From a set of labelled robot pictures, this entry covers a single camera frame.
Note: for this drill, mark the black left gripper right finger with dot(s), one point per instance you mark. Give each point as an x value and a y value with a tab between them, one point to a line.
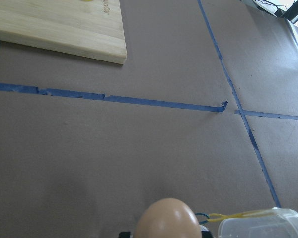
206	234

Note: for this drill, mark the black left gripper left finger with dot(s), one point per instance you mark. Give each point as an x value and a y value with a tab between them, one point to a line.
125	234

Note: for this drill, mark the brown egg from bowl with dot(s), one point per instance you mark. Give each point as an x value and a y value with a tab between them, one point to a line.
168	218

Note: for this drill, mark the clear plastic egg box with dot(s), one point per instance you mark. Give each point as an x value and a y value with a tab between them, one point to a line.
283	224

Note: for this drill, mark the wooden cutting board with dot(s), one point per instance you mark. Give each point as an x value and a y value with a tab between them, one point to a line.
88	29

